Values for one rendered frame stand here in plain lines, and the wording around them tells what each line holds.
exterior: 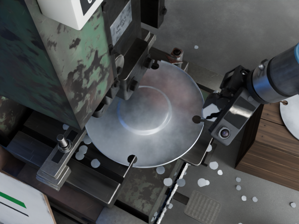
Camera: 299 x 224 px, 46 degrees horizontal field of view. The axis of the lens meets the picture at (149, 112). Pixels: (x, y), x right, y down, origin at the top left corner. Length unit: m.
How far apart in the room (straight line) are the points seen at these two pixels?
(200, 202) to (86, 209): 0.59
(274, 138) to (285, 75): 0.77
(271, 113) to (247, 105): 0.71
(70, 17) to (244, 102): 0.45
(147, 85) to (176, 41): 1.08
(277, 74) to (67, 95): 0.34
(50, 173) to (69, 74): 0.46
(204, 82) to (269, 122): 0.41
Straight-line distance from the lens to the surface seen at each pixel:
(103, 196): 0.86
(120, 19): 0.61
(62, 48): 0.38
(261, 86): 0.64
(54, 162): 0.85
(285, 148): 1.35
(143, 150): 0.80
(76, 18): 0.30
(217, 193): 1.60
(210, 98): 0.74
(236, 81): 0.73
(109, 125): 0.83
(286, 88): 0.62
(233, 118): 0.69
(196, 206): 1.41
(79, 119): 0.50
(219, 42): 1.97
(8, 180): 1.09
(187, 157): 0.80
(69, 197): 0.96
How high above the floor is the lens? 1.53
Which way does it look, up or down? 64 degrees down
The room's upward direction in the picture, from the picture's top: straight up
